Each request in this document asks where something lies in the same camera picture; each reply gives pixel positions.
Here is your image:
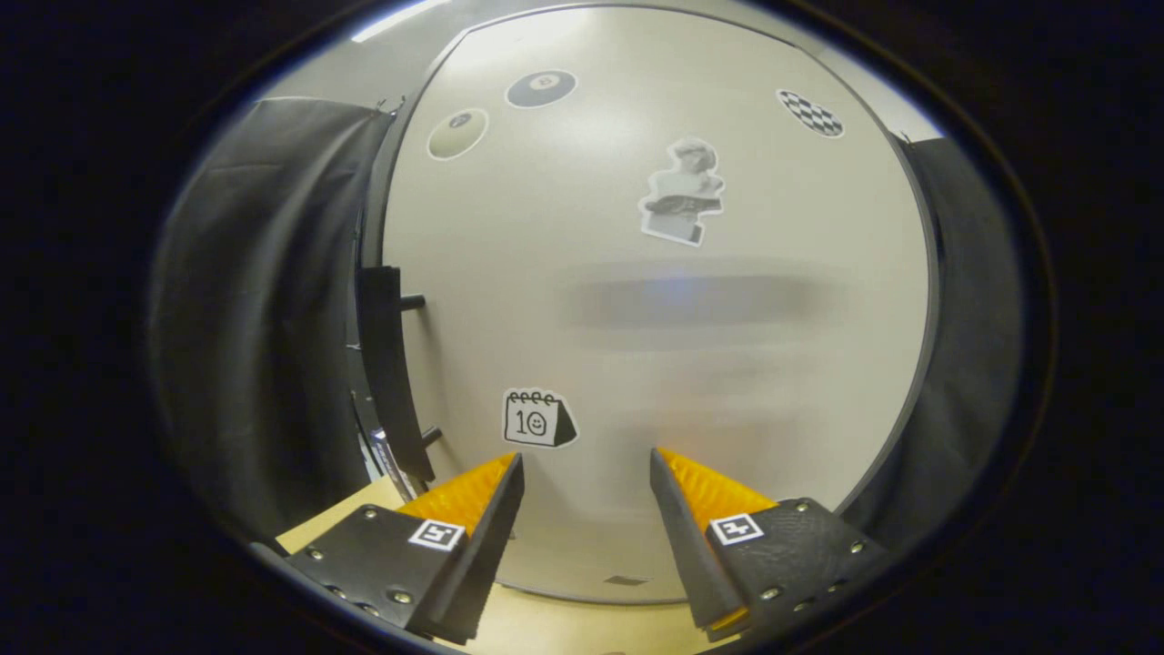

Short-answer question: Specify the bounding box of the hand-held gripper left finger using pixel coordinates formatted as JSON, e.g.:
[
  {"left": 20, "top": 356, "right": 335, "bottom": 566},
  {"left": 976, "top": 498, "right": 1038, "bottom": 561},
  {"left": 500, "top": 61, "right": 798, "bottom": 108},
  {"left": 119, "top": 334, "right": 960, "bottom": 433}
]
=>
[{"left": 282, "top": 451, "right": 527, "bottom": 645}]

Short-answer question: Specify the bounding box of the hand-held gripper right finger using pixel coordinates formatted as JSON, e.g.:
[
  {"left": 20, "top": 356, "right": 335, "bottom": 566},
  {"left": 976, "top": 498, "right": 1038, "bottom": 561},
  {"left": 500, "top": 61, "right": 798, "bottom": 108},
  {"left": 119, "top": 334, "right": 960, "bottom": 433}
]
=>
[{"left": 648, "top": 446, "right": 890, "bottom": 640}]

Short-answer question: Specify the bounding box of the black door handle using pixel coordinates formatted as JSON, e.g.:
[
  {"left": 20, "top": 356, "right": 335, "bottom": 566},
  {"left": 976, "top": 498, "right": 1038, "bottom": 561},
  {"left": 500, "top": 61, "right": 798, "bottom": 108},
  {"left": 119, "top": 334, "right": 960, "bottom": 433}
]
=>
[{"left": 356, "top": 266, "right": 445, "bottom": 483}]

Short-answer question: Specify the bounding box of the dark grey cabinet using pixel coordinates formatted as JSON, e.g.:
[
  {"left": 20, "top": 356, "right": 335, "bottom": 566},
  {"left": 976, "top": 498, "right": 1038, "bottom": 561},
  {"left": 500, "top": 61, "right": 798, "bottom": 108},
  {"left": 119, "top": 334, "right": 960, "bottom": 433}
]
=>
[{"left": 350, "top": 0, "right": 945, "bottom": 606}]

